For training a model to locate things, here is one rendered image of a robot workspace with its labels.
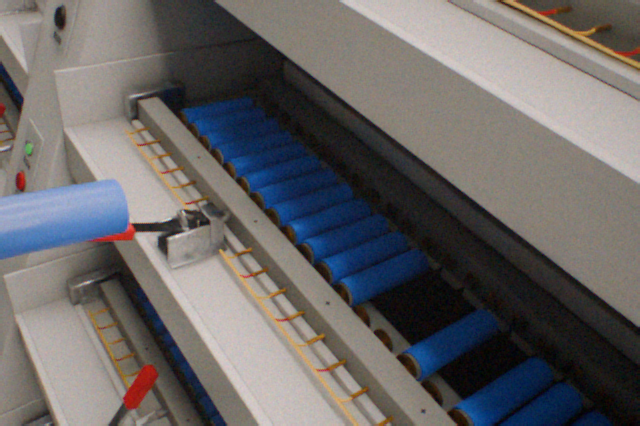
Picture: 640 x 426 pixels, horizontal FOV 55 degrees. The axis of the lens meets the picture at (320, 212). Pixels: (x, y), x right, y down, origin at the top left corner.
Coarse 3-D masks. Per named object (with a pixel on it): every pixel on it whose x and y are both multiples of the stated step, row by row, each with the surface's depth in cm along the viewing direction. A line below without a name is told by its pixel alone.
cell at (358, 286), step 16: (400, 256) 40; (416, 256) 40; (368, 272) 39; (384, 272) 39; (400, 272) 39; (416, 272) 40; (352, 288) 37; (368, 288) 38; (384, 288) 39; (352, 304) 38
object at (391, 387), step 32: (160, 128) 48; (192, 160) 45; (224, 192) 43; (256, 224) 40; (224, 256) 40; (256, 256) 40; (288, 256) 38; (288, 288) 37; (320, 288) 37; (288, 320) 36; (320, 320) 35; (352, 320) 35; (352, 352) 33; (384, 352) 33; (384, 384) 32; (416, 384) 32; (416, 416) 30; (448, 416) 31
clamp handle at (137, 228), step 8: (184, 216) 39; (136, 224) 38; (144, 224) 38; (152, 224) 39; (160, 224) 39; (168, 224) 39; (176, 224) 40; (184, 224) 39; (128, 232) 37; (136, 232) 37; (144, 232) 38; (152, 232) 38; (160, 232) 38; (168, 232) 39; (176, 232) 39; (96, 240) 36; (104, 240) 36; (112, 240) 36
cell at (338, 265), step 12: (372, 240) 41; (384, 240) 41; (396, 240) 41; (348, 252) 40; (360, 252) 40; (372, 252) 40; (384, 252) 41; (396, 252) 41; (324, 264) 39; (336, 264) 39; (348, 264) 39; (360, 264) 40; (372, 264) 40; (336, 276) 39
